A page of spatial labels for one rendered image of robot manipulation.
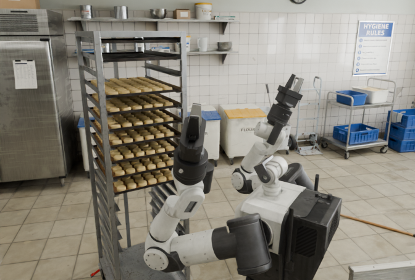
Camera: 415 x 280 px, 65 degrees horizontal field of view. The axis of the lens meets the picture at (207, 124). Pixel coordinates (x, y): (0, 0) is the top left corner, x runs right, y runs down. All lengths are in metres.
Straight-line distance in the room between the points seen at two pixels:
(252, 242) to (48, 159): 3.48
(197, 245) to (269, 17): 4.43
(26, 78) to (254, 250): 3.42
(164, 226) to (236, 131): 3.58
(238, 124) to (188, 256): 3.56
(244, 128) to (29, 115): 2.64
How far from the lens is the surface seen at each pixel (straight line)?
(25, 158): 4.26
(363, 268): 1.56
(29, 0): 4.16
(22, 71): 4.01
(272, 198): 1.11
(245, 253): 0.94
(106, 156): 1.79
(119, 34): 1.70
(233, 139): 4.52
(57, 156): 4.17
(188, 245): 1.02
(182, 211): 0.91
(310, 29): 5.45
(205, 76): 4.89
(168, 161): 2.00
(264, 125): 1.36
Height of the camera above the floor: 1.81
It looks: 16 degrees down
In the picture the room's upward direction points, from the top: straight up
